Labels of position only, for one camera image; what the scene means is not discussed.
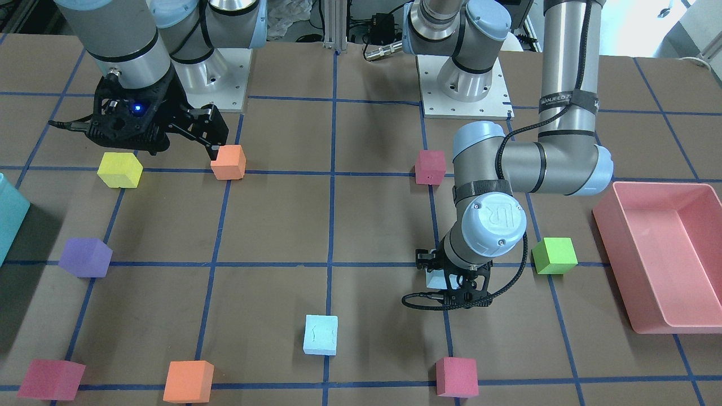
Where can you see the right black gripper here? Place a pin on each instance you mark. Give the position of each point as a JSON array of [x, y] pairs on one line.
[[167, 111]]

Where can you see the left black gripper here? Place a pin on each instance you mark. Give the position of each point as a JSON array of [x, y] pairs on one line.
[[423, 259]]

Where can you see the light blue block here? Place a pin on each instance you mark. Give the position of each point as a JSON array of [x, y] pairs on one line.
[[320, 337], [435, 279]]

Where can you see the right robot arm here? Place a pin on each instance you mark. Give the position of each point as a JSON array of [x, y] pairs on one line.
[[152, 54]]

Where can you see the near orange block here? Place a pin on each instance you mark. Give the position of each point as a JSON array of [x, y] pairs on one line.
[[230, 163]]

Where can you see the orange block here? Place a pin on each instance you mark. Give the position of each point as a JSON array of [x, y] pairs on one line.
[[189, 382], [230, 163]]

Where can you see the far pink block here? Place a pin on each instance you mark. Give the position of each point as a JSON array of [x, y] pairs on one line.
[[457, 377], [48, 379]]

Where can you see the pink block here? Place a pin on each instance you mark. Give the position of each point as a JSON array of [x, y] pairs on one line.
[[48, 379], [457, 377], [430, 167]]

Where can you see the green block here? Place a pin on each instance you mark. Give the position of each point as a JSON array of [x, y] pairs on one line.
[[554, 256]]

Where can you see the yellow block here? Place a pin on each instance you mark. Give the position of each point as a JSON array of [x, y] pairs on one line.
[[120, 170]]

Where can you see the near pink block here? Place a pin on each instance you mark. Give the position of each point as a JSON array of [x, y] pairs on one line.
[[430, 167]]

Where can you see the purple block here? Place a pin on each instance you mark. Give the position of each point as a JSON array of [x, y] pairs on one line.
[[86, 257]]

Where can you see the pink tray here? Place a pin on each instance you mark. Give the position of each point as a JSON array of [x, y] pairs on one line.
[[664, 246]]

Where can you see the cyan tray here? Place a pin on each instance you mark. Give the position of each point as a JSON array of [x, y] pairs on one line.
[[14, 207]]

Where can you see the far orange block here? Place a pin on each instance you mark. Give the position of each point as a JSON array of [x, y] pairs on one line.
[[189, 382]]

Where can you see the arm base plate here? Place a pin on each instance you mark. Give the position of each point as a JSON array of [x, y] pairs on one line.
[[465, 90], [221, 80]]

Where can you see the aluminium frame post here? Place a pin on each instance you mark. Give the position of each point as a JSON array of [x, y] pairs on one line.
[[335, 25]]

